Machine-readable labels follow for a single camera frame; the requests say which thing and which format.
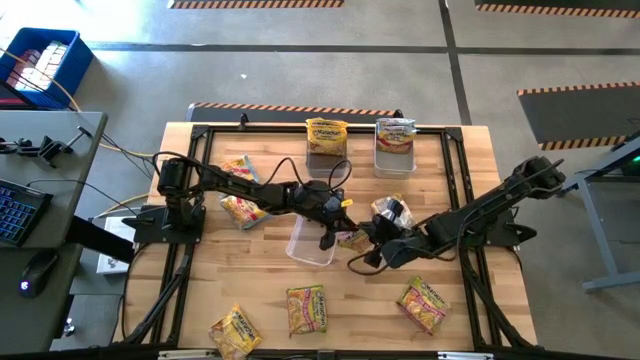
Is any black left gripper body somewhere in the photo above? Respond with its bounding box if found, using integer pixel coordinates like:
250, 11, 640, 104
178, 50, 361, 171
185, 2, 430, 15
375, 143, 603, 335
314, 193, 357, 231

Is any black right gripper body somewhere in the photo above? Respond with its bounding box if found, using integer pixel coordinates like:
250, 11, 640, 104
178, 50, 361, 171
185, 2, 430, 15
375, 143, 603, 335
372, 215, 441, 247

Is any lime chili shrimp noodle packet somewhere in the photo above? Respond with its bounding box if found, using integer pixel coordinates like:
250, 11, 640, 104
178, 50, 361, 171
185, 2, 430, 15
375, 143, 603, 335
335, 228, 374, 255
285, 284, 329, 337
395, 275, 450, 336

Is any beef noodle packet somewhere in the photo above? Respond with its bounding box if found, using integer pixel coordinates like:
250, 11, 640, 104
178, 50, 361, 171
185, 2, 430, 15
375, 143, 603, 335
370, 193, 417, 230
218, 193, 271, 231
219, 153, 261, 184
374, 117, 419, 155

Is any clear translucent plastic bin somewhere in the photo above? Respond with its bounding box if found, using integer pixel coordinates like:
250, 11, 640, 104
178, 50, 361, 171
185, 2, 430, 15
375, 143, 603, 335
284, 213, 339, 267

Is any small white plastic bin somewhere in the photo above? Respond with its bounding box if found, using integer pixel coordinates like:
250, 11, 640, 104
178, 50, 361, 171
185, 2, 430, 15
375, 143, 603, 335
372, 119, 418, 180

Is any grey metal desk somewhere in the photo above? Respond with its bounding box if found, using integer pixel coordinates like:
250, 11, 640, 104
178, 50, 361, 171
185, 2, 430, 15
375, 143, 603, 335
559, 130, 640, 294

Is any white booklet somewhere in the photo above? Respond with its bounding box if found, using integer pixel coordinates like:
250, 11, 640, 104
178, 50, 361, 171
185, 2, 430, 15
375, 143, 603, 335
97, 215, 134, 275

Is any black flat bar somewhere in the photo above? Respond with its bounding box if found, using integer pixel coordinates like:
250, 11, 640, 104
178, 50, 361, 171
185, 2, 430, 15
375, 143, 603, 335
67, 214, 136, 265

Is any grey side desk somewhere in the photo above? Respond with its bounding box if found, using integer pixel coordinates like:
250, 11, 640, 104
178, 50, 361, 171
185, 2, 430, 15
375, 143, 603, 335
0, 109, 109, 354

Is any black desk clamp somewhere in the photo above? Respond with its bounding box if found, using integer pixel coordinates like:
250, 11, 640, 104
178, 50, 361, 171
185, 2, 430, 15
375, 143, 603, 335
0, 125, 94, 170

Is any black computer mouse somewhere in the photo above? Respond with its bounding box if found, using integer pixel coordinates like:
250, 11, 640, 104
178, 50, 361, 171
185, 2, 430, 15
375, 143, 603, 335
18, 249, 60, 300

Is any blue plastic crate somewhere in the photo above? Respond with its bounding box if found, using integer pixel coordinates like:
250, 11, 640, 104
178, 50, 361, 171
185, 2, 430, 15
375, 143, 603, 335
0, 27, 95, 110

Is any black backlit keyboard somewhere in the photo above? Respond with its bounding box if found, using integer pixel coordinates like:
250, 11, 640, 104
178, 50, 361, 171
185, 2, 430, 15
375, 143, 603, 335
0, 178, 55, 248

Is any white cartons stack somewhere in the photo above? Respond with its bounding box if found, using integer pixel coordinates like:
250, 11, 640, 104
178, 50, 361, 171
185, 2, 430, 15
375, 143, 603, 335
7, 40, 69, 91

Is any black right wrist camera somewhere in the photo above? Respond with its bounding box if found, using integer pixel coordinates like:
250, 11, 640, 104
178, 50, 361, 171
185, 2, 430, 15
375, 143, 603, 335
380, 239, 427, 270

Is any black aluminium table frame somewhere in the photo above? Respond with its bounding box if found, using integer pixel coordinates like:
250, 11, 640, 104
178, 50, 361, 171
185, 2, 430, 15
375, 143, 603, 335
112, 122, 539, 360

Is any silver aluminium bracket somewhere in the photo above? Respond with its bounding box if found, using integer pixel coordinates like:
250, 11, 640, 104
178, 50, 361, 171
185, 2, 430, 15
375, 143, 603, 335
157, 349, 222, 360
436, 350, 495, 360

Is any yellow cable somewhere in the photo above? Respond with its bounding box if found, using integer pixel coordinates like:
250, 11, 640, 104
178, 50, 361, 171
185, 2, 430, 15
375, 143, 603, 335
0, 47, 156, 221

